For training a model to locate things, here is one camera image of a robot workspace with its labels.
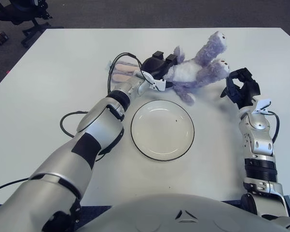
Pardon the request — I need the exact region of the purple plush bunny doll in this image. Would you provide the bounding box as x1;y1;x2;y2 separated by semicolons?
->
110;30;230;105

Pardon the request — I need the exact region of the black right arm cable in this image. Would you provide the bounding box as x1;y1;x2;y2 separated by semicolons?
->
265;111;280;143

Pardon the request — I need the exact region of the grey robot torso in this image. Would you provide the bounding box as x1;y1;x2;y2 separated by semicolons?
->
74;193;290;232

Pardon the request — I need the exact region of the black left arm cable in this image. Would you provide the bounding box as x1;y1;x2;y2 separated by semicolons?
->
0;52;145;196

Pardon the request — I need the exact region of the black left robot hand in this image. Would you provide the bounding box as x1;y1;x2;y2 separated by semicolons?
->
140;50;179;88

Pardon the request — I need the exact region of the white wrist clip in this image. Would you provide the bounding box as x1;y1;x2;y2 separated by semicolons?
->
135;71;166;91
253;98;272;114

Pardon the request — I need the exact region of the white plate with black rim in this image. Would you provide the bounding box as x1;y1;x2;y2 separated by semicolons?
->
130;100;195;162

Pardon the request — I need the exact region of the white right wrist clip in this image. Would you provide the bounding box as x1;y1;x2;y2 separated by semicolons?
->
253;98;272;114

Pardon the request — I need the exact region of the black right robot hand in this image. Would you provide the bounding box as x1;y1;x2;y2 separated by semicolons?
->
221;67;261;111

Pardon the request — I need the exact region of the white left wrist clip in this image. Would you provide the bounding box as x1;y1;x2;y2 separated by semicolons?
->
135;71;166;91

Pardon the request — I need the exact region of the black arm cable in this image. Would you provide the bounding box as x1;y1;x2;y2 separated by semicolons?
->
0;52;145;196
265;111;280;143

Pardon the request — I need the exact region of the black office chair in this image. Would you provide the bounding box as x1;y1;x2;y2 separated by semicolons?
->
0;0;65;48

